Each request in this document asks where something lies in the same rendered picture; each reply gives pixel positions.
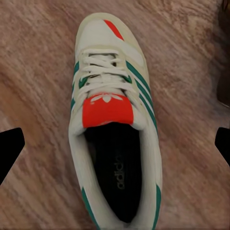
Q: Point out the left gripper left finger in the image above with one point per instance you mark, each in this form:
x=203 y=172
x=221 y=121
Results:
x=11 y=144

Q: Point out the gym shoe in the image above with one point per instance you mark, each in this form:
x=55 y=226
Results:
x=112 y=131

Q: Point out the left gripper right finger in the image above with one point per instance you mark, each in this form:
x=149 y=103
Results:
x=222 y=142

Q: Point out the sandal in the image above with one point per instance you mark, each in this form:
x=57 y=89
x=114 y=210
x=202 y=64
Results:
x=223 y=88

